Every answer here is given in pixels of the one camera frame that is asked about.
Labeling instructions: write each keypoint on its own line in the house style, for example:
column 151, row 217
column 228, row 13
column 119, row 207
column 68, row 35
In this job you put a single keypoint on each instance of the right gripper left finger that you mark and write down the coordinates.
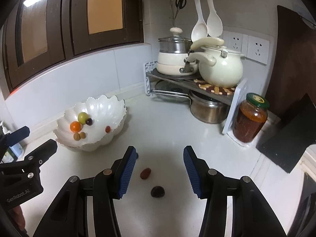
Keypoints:
column 67, row 214

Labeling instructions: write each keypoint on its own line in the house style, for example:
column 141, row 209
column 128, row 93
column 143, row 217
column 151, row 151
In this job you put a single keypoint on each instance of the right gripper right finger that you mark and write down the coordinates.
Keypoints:
column 251, row 216

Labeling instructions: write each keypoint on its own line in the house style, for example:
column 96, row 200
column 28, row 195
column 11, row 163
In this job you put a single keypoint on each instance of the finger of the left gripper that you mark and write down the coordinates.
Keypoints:
column 31, row 162
column 10, row 139

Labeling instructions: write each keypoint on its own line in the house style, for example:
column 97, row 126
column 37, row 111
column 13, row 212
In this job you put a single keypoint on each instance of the orange kumquat fruit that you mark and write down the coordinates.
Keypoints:
column 75, row 127

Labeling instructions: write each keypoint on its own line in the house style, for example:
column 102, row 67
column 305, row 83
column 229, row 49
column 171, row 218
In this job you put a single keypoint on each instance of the red cherry tomato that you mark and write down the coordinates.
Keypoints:
column 107, row 129
column 145, row 173

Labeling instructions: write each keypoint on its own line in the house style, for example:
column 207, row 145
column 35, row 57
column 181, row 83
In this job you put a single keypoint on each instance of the dark blueberry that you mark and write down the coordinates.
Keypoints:
column 157, row 192

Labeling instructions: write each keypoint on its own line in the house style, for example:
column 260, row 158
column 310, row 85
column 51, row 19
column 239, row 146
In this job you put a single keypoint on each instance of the black kitchen scissors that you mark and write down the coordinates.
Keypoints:
column 175, row 6

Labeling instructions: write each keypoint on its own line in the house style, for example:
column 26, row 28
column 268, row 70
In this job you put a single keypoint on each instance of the yellow-brown longan fruit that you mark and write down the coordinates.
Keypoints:
column 76, row 136
column 82, row 135

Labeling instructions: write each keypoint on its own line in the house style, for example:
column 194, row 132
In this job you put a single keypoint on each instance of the green round fruit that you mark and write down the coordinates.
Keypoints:
column 82, row 117

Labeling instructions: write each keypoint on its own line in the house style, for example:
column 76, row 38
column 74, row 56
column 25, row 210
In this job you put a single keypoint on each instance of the dark purple grape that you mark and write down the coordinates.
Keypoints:
column 89, row 121

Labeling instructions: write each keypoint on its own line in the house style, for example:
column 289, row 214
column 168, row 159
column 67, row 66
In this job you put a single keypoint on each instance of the white scalloped fruit bowl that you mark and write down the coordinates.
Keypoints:
column 104, row 112

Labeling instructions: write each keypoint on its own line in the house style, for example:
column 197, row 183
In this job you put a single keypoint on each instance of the glass jar of sauce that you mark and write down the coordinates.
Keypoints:
column 252, row 115

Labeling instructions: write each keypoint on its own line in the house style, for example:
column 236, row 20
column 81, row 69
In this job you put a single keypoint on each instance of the stainless steel pot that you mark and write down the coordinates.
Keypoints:
column 207, row 109

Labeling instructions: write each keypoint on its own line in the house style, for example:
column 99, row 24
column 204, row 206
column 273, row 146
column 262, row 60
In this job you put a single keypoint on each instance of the woven trivet mat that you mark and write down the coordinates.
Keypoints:
column 214, row 89

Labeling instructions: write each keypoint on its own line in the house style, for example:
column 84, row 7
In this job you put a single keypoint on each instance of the white metal corner shelf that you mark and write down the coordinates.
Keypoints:
column 151, row 74

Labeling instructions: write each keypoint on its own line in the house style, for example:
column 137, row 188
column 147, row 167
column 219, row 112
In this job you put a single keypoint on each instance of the glass pot lid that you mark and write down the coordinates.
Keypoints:
column 162, row 85

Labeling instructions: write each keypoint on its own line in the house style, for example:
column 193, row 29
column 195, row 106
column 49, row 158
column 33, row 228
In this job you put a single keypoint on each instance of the cream ceramic kettle pot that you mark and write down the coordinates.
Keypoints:
column 218, row 65

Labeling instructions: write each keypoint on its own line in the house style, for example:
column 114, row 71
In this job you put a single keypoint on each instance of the cream pot with steamer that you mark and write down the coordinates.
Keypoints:
column 173, row 52

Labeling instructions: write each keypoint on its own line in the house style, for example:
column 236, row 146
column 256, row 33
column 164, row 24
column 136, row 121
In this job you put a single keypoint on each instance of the white ladle spoon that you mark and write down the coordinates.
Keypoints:
column 200, row 28

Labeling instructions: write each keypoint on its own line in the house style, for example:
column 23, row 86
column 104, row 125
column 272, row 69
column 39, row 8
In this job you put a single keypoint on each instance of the white rice paddle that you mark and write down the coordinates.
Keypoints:
column 214, row 22

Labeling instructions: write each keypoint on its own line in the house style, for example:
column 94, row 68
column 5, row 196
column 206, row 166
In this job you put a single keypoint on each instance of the dark brown window frame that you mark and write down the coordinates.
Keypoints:
column 39, row 34

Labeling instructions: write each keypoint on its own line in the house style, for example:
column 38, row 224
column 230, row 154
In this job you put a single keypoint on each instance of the double wall power socket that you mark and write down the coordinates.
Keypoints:
column 251, row 47

